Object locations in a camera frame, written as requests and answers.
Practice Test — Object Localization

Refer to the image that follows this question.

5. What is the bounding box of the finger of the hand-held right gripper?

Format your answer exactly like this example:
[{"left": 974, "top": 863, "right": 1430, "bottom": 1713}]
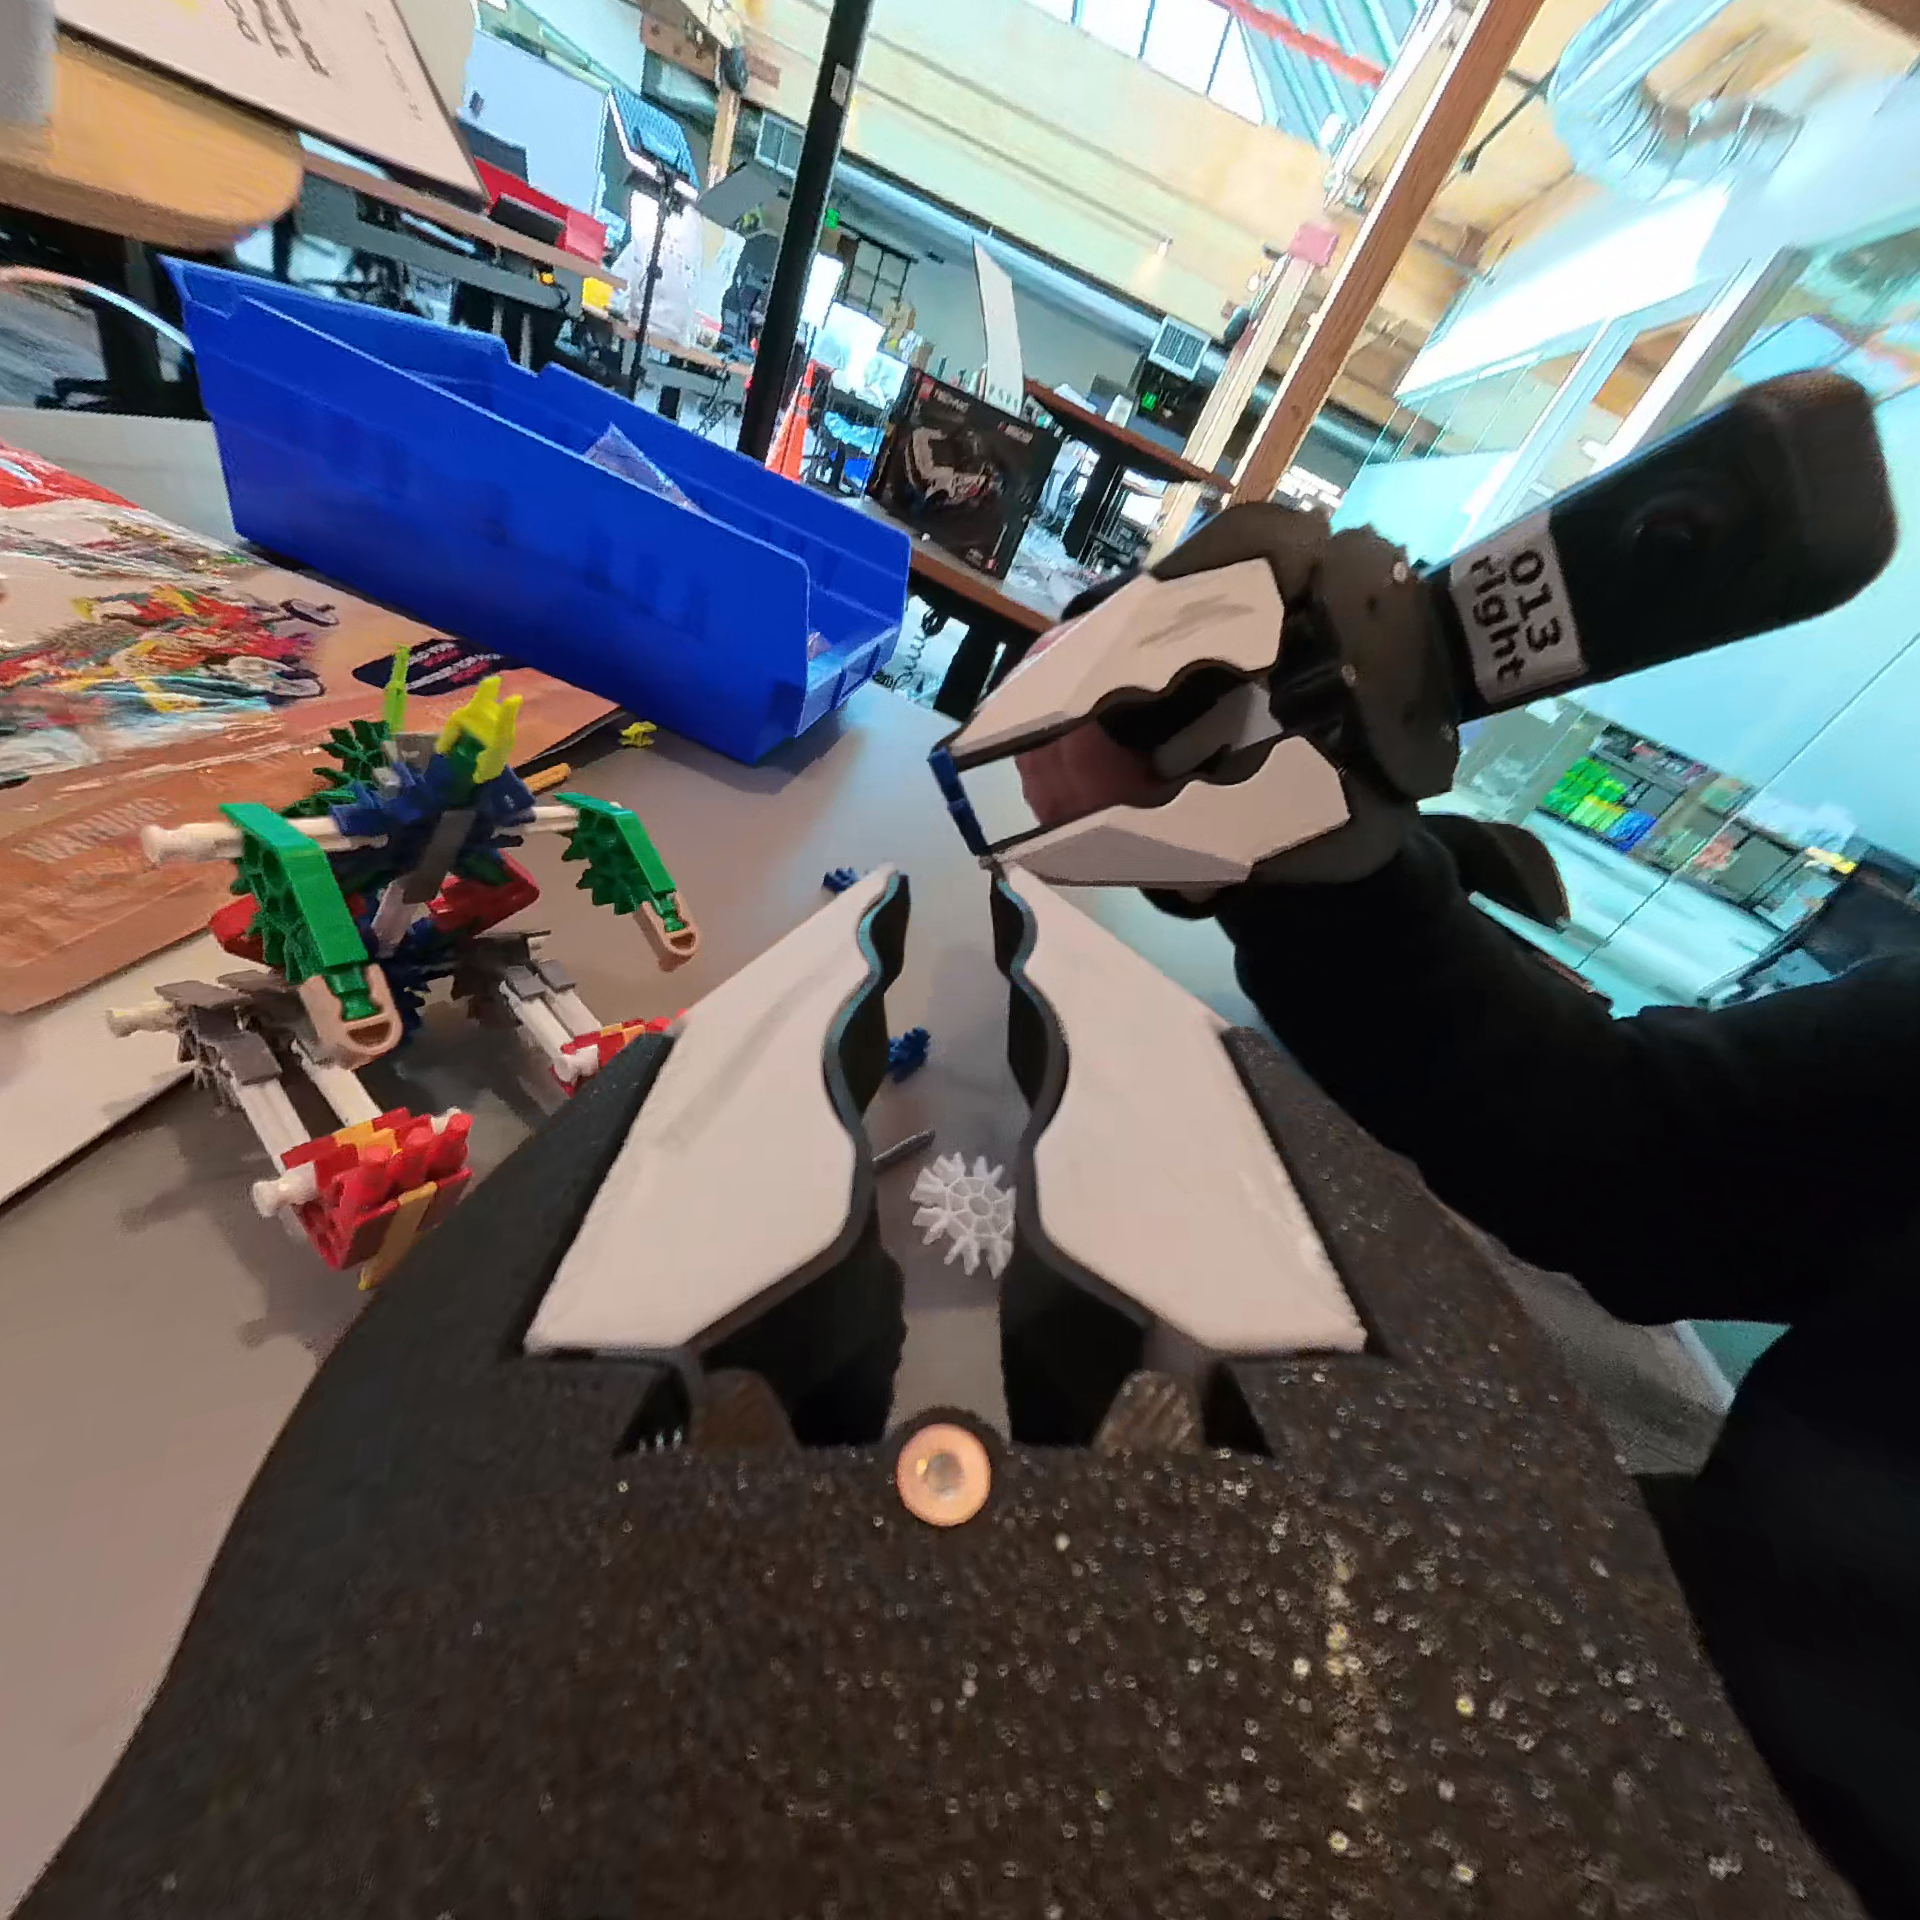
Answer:
[
  {"left": 982, "top": 681, "right": 1356, "bottom": 890},
  {"left": 930, "top": 559, "right": 1291, "bottom": 778}
]

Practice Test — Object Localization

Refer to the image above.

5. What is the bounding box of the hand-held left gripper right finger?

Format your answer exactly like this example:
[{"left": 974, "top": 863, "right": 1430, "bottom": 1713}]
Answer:
[{"left": 989, "top": 868, "right": 1369, "bottom": 1438}]

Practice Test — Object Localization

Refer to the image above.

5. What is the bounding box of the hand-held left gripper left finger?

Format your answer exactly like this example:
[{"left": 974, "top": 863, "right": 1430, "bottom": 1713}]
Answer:
[{"left": 521, "top": 865, "right": 912, "bottom": 1446}]

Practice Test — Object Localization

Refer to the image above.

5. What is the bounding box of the person's right forearm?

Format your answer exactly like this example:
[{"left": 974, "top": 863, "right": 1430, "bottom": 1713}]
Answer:
[{"left": 1148, "top": 816, "right": 1920, "bottom": 1328}]

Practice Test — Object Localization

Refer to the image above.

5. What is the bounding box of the person's right hand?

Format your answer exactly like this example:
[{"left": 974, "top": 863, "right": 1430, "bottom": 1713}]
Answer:
[{"left": 1018, "top": 718, "right": 1186, "bottom": 842}]

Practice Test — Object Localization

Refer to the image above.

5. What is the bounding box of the white snowflake connector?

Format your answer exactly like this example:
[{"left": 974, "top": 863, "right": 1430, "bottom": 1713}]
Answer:
[{"left": 907, "top": 1153, "right": 1022, "bottom": 1280}]

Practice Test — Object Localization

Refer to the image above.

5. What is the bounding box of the black toy car box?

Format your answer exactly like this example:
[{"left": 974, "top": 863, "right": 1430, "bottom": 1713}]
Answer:
[{"left": 866, "top": 369, "right": 1068, "bottom": 584}]

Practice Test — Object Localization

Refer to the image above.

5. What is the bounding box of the multicoloured construction toy model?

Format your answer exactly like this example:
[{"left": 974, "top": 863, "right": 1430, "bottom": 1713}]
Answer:
[{"left": 105, "top": 644, "right": 704, "bottom": 1291}]

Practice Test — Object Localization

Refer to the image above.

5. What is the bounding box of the black steel pole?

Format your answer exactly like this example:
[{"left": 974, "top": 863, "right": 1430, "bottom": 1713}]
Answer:
[{"left": 736, "top": 0, "right": 880, "bottom": 460}]

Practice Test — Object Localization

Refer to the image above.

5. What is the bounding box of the clear plastic bag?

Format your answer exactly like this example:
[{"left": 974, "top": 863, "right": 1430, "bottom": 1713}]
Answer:
[{"left": 577, "top": 424, "right": 707, "bottom": 506}]

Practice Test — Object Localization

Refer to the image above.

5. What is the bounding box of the black light stand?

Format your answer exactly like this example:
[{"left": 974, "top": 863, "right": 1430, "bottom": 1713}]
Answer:
[{"left": 600, "top": 83, "right": 707, "bottom": 408}]

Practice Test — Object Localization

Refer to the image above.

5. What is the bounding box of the red printed toy package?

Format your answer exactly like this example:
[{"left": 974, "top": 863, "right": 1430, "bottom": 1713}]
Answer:
[{"left": 0, "top": 440, "right": 624, "bottom": 1019}]

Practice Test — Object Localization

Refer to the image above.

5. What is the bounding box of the blue plastic storage bin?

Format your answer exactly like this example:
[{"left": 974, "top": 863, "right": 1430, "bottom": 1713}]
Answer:
[{"left": 162, "top": 257, "right": 915, "bottom": 769}]

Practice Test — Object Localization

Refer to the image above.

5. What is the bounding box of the red case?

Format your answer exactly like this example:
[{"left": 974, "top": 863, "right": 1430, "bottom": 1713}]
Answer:
[{"left": 478, "top": 159, "right": 609, "bottom": 271}]

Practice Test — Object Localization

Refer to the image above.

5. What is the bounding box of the long wooden workbench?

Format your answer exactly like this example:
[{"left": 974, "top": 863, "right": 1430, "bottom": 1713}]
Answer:
[{"left": 292, "top": 147, "right": 624, "bottom": 295}]

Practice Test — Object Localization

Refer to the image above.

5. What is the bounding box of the printed instruction sheet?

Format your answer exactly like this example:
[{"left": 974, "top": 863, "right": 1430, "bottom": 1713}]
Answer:
[{"left": 53, "top": 0, "right": 489, "bottom": 204}]

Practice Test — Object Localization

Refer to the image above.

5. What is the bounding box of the white plastic device box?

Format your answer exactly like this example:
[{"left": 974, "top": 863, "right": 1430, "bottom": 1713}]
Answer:
[{"left": 0, "top": 0, "right": 62, "bottom": 135}]

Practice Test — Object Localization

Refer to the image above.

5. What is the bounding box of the wooden post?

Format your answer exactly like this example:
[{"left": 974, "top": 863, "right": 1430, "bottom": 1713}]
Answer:
[{"left": 1185, "top": 0, "right": 1548, "bottom": 512}]

